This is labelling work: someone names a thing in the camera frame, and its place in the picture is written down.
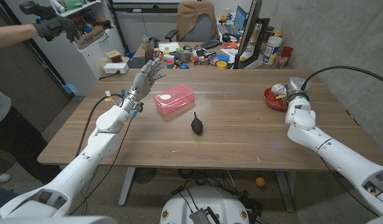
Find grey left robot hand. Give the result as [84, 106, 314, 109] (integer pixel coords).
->
[131, 58, 166, 100]

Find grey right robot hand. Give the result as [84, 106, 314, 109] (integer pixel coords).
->
[281, 77, 313, 100]

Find soup can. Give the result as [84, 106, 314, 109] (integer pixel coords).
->
[271, 83, 287, 96]

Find person forearm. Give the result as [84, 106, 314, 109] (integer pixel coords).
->
[0, 23, 39, 50]

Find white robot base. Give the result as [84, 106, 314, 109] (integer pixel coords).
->
[159, 185, 250, 224]

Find red bowl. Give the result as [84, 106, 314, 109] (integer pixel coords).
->
[263, 87, 289, 112]

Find pink clamshell container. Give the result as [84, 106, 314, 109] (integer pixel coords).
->
[153, 83, 196, 116]

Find black air blower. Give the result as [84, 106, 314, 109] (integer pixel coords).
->
[191, 111, 204, 136]

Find dark open laptop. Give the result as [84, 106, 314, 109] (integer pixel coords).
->
[127, 37, 155, 69]

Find clear drinking glass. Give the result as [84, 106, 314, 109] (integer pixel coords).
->
[275, 52, 288, 69]

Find white power strip box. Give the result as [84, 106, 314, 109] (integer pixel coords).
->
[103, 62, 130, 75]

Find small wooden box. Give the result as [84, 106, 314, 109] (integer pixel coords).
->
[105, 49, 123, 64]

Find white plastic canister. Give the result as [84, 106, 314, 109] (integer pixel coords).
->
[262, 35, 283, 65]

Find grey tape roll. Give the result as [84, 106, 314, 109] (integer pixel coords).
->
[175, 49, 192, 61]

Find cluttered wooden desk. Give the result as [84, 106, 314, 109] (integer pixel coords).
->
[128, 40, 293, 70]

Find black monitor stand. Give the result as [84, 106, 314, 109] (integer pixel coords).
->
[253, 17, 270, 60]

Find cardboard box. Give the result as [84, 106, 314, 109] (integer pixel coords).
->
[74, 25, 105, 50]

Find black computer monitor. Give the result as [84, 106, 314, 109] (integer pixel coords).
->
[233, 0, 263, 70]

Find grey office chair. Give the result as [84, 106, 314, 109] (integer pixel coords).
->
[164, 14, 222, 43]

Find black keyboard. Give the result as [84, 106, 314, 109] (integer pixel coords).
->
[199, 39, 222, 50]

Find whiteboard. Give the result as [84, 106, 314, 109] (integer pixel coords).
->
[111, 0, 179, 13]

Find brown jacket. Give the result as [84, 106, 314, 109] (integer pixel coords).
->
[176, 1, 219, 42]

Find black headphones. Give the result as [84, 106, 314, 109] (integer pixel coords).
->
[221, 32, 240, 44]

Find white shelf unit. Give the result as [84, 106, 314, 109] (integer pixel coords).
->
[4, 0, 125, 96]

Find laptop with blue screen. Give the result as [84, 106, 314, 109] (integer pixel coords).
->
[234, 5, 248, 31]

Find black floor fan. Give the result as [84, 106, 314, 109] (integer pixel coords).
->
[133, 167, 158, 185]

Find black tracking glove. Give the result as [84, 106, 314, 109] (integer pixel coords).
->
[19, 1, 82, 44]

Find person in white shirt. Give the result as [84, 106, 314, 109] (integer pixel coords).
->
[0, 85, 60, 184]

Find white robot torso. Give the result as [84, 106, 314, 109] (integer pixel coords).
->
[0, 216, 117, 224]

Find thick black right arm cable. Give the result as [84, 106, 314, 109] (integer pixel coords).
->
[300, 65, 383, 93]

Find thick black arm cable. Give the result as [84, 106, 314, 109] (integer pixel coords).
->
[300, 65, 383, 93]
[75, 93, 125, 156]

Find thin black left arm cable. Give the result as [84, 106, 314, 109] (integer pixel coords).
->
[69, 116, 135, 215]

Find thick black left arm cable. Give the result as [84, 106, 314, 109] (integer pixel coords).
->
[75, 93, 125, 156]

